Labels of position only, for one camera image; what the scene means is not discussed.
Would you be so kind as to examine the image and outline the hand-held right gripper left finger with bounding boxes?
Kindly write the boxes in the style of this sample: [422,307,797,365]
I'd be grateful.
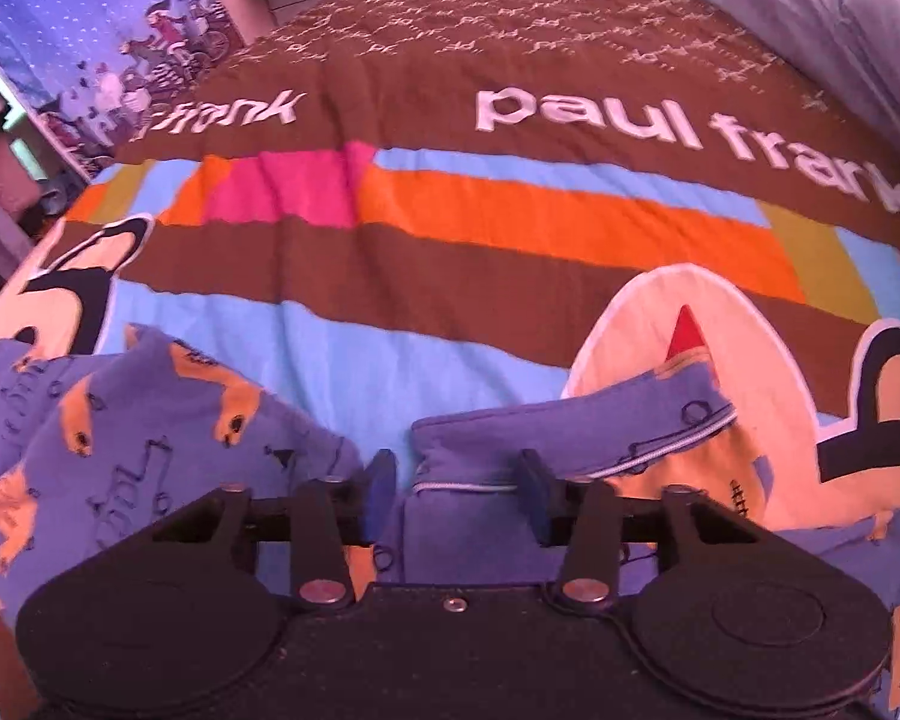
[150,448,400,612]

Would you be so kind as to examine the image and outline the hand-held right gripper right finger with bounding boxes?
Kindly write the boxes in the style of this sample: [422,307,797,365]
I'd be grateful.
[516,448,767,612]

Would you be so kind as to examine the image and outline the blue printed pants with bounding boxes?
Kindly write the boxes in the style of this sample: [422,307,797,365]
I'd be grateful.
[0,322,900,720]

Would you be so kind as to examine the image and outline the printed blanket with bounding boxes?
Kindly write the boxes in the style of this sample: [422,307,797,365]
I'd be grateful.
[0,0,900,720]

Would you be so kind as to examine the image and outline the white duvet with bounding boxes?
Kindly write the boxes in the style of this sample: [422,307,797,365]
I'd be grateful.
[666,0,900,192]

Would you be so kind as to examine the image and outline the blue dotted printed curtain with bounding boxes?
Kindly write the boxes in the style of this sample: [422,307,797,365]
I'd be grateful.
[0,0,247,170]

